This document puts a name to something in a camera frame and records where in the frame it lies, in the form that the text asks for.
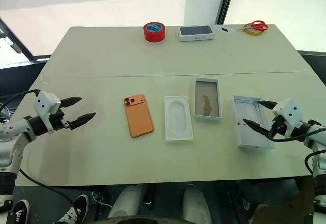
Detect red tape roll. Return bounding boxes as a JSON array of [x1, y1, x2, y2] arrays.
[[143, 22, 166, 43]]

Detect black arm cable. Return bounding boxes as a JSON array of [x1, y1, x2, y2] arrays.
[[267, 126, 326, 177], [0, 89, 41, 115]]

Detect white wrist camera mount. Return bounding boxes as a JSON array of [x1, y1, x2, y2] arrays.
[[271, 98, 304, 138], [34, 91, 62, 135]]

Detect dark slanted frame beam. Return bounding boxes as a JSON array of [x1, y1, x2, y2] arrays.
[[0, 17, 35, 62]]

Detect white rounded robot leg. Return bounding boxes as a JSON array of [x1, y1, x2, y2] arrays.
[[108, 184, 143, 219], [182, 186, 213, 224]]

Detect white moulded tray insert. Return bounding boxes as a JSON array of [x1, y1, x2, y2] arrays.
[[164, 95, 194, 142]]

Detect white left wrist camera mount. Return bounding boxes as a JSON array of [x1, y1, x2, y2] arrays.
[[34, 91, 62, 135]]

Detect white phone box base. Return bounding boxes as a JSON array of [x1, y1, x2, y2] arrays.
[[233, 95, 276, 150]]

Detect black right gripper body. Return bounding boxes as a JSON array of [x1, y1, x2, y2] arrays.
[[269, 115, 286, 136]]

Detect white boxed phone package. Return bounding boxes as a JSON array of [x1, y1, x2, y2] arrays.
[[178, 24, 216, 42]]

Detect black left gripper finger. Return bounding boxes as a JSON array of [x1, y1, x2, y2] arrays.
[[60, 97, 83, 109], [67, 112, 97, 130]]

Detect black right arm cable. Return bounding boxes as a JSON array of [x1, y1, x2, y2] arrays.
[[267, 126, 326, 177]]

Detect dark window post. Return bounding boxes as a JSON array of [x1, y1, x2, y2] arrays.
[[216, 0, 237, 26]]

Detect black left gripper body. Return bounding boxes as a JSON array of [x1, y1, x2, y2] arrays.
[[49, 108, 71, 131]]

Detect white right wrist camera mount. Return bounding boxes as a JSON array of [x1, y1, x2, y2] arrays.
[[271, 98, 304, 138]]

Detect white box with brown inlay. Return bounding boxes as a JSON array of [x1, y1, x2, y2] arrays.
[[194, 77, 223, 122]]

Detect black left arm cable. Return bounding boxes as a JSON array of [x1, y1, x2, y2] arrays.
[[0, 89, 41, 115]]

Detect black floor cable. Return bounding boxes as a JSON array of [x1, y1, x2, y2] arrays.
[[19, 169, 83, 224]]

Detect orange smartphone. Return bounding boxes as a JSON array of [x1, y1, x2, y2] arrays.
[[124, 94, 155, 138]]

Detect red handled scissors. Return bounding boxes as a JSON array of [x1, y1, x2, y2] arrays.
[[239, 20, 269, 33]]

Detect yellow tape roll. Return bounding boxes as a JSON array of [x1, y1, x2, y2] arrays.
[[243, 23, 264, 36]]

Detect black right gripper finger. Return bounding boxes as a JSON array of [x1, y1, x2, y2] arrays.
[[257, 100, 278, 110], [242, 118, 272, 139]]

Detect black white sneaker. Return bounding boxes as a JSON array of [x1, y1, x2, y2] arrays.
[[57, 194, 89, 224], [11, 200, 30, 224]]

